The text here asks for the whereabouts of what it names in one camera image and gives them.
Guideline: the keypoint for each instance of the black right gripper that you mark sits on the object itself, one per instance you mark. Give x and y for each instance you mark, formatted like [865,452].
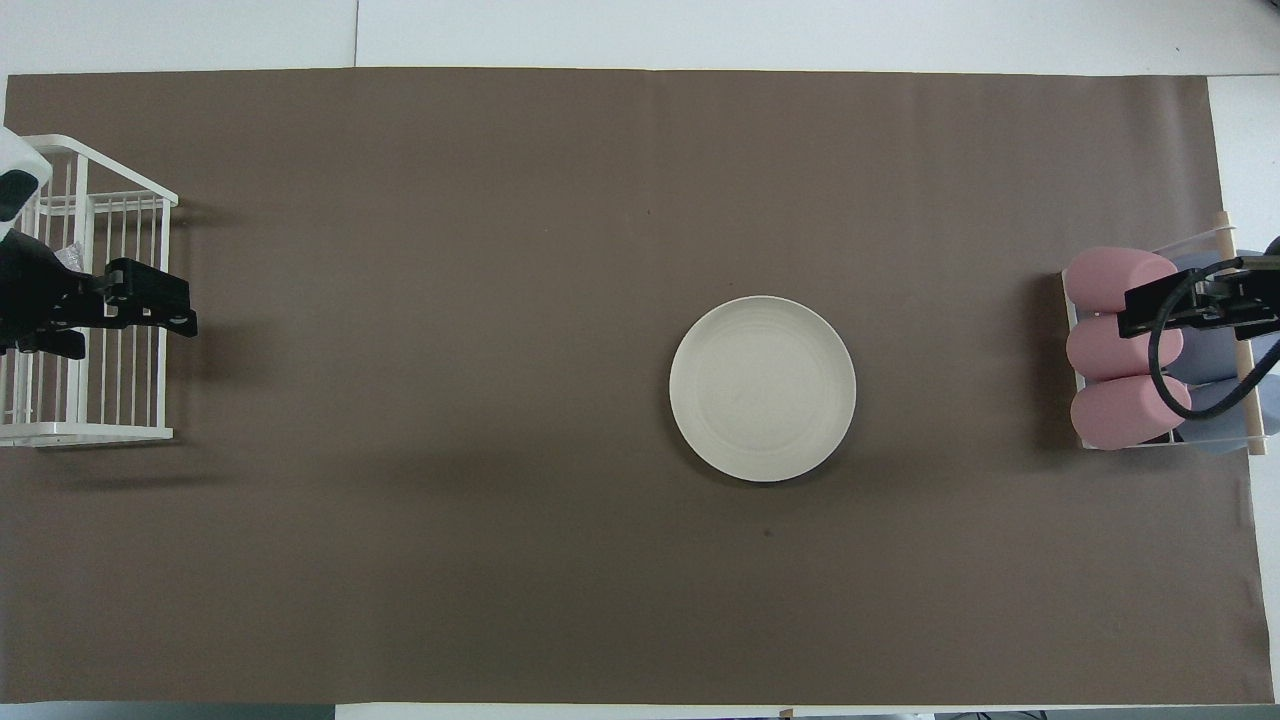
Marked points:
[1225,300]

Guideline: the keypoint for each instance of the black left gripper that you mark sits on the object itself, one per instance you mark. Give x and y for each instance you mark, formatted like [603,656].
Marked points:
[30,290]

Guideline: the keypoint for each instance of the silver mesh sponge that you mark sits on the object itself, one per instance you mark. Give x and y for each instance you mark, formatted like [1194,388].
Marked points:
[70,258]

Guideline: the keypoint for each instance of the cream round plate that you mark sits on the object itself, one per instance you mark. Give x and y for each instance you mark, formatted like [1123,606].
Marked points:
[762,390]

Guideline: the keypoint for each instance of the blue cup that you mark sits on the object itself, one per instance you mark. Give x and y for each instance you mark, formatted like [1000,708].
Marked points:
[1215,428]
[1183,263]
[1215,350]

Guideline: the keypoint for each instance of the pink cup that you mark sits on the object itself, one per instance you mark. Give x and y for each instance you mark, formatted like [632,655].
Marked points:
[1100,350]
[1125,412]
[1095,275]

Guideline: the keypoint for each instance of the brown table mat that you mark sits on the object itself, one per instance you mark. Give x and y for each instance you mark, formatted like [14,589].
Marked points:
[500,300]

